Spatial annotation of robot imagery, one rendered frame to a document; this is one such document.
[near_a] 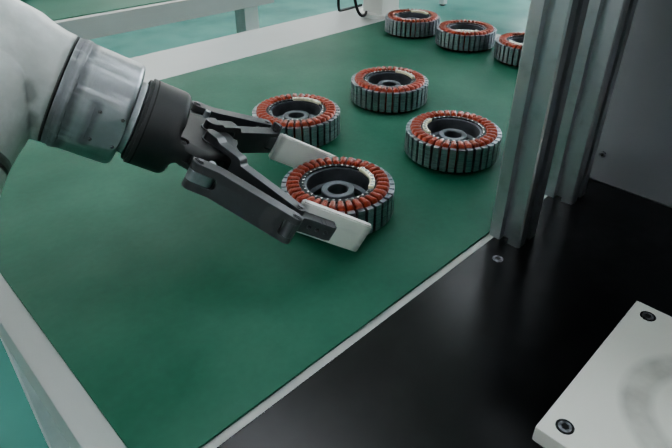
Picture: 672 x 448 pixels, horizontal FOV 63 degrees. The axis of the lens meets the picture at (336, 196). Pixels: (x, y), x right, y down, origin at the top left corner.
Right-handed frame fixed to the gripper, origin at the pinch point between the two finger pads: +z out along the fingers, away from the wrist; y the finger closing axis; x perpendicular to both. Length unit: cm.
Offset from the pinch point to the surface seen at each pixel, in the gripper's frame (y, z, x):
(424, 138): -7.2, 9.5, 7.5
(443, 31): -50, 27, 17
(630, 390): 28.1, 9.6, 7.0
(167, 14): -103, -15, -14
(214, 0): -110, -5, -7
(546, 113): 12.1, 5.2, 17.5
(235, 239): 2.5, -8.0, -6.8
